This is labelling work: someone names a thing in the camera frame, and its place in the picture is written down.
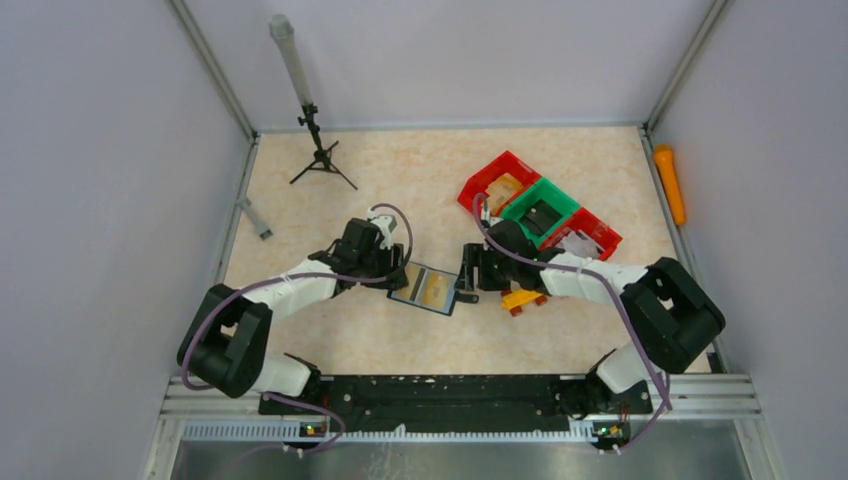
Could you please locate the green plastic bin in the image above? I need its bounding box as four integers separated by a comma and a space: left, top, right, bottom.
499, 177, 581, 247

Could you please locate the red bin with wooden blocks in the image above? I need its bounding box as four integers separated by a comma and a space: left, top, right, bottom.
457, 150, 542, 213

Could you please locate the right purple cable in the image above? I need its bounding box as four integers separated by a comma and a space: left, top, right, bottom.
471, 192, 674, 455

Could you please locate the black leather card holder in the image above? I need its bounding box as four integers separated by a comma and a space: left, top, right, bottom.
387, 262, 479, 316

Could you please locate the yellow toy brick car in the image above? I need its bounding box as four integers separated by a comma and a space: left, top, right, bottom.
501, 289, 548, 317

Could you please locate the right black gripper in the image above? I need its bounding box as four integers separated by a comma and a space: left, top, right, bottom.
456, 242, 517, 291

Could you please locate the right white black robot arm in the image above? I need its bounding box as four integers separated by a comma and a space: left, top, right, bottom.
457, 220, 726, 418

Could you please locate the red bin with plastic bags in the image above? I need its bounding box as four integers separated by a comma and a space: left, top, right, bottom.
540, 207, 623, 260

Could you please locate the black tripod with grey tube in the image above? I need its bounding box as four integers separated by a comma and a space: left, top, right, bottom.
269, 14, 358, 191

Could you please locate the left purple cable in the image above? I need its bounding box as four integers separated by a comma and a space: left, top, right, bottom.
180, 202, 414, 458

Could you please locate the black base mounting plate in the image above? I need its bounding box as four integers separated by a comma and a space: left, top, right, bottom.
258, 374, 654, 435

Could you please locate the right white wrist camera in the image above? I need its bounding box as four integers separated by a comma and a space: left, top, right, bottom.
479, 200, 500, 229

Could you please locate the orange flashlight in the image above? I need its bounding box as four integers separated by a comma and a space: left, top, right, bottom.
653, 144, 687, 226

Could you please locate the purple cable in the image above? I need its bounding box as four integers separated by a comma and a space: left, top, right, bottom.
471, 192, 674, 455
180, 202, 414, 458

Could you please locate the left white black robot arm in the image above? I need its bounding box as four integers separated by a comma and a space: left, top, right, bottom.
176, 212, 408, 414

